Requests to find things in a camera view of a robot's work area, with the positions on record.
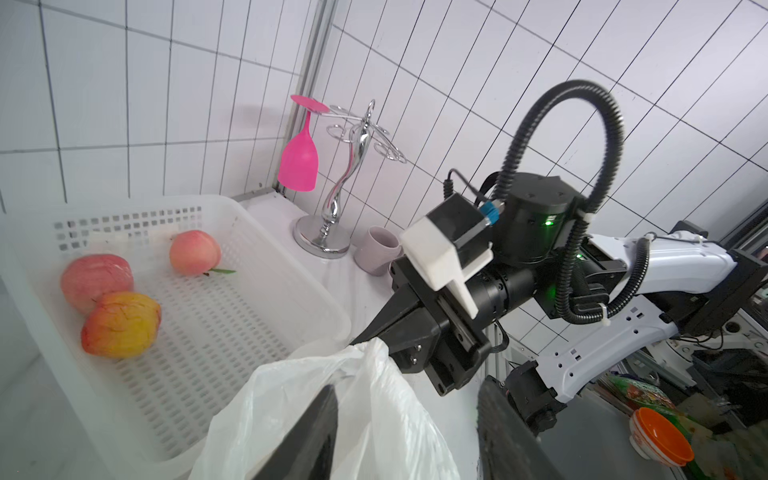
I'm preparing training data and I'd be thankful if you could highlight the white basket perforated plastic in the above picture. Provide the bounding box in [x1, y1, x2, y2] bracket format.
[1, 195, 350, 479]

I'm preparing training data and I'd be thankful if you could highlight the yellow-red peach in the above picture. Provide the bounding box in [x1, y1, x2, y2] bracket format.
[81, 291, 162, 359]

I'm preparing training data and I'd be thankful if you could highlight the metal glass rack stand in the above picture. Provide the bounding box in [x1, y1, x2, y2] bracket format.
[292, 95, 407, 259]

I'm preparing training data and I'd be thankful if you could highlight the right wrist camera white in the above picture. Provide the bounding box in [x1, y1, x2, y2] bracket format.
[400, 193, 503, 319]

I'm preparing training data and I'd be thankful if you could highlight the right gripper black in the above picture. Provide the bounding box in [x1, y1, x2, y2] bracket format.
[350, 257, 498, 396]

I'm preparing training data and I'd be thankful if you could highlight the white printed plastic bag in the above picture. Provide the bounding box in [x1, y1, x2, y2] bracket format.
[190, 339, 459, 479]

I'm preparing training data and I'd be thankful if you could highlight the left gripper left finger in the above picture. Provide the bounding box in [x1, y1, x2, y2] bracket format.
[252, 385, 338, 480]

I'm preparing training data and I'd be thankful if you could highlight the pale pink mug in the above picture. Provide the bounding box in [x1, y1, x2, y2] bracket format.
[354, 226, 402, 276]

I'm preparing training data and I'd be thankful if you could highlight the red peach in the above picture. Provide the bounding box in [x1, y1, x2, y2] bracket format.
[59, 254, 134, 316]

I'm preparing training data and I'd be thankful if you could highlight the pink peach with leaf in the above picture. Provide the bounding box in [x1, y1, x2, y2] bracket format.
[169, 230, 236, 276]

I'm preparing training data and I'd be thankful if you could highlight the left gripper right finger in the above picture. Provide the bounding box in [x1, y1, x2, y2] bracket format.
[477, 376, 563, 480]

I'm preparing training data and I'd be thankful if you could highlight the pink wine glass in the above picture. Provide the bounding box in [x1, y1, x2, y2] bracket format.
[278, 95, 330, 192]

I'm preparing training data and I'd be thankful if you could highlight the orange bowl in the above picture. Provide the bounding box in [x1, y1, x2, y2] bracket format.
[629, 407, 694, 467]

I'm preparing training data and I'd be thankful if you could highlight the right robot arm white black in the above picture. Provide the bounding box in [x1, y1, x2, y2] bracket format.
[358, 80, 767, 433]

